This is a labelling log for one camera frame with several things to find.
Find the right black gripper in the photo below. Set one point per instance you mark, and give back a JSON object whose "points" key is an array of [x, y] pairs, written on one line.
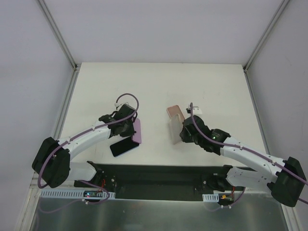
{"points": [[185, 131]]}

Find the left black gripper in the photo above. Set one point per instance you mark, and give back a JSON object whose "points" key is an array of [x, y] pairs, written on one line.
{"points": [[130, 126]]}

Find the purple smartphone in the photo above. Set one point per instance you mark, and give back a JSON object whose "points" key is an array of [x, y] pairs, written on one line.
{"points": [[137, 129]]}

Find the beige phone with case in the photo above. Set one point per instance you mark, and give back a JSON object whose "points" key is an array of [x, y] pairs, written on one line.
{"points": [[175, 127]]}

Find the blue smartphone black screen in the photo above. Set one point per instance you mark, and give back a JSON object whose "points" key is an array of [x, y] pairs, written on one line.
{"points": [[123, 146]]}

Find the pink phone case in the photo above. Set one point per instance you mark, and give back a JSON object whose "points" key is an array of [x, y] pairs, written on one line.
{"points": [[175, 110]]}

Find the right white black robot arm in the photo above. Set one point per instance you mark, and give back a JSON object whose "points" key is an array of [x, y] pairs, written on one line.
{"points": [[283, 179]]}

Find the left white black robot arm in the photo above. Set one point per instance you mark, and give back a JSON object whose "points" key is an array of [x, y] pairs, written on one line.
{"points": [[54, 164]]}

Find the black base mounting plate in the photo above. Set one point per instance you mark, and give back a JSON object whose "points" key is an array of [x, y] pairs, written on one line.
{"points": [[167, 183]]}

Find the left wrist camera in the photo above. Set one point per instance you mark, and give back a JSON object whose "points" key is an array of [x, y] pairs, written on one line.
{"points": [[124, 106]]}

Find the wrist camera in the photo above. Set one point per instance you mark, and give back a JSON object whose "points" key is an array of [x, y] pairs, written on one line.
{"points": [[195, 110], [124, 106]]}

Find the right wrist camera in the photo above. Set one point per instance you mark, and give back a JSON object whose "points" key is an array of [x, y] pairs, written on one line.
{"points": [[195, 110]]}

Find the right white cable duct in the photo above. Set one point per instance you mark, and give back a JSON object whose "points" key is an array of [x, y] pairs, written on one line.
{"points": [[211, 198]]}

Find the white cable duct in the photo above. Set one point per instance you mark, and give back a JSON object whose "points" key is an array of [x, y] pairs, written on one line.
{"points": [[76, 194], [211, 198]]}

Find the left aluminium frame post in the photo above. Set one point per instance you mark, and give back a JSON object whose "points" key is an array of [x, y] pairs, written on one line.
{"points": [[57, 33]]}

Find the aluminium frame post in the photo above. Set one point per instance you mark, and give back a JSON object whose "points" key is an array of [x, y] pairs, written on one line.
{"points": [[267, 32], [57, 33]]}

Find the left white cable duct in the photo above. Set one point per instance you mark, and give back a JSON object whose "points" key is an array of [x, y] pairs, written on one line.
{"points": [[76, 194]]}

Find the right aluminium frame post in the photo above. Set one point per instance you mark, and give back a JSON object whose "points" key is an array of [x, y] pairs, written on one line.
{"points": [[267, 32]]}

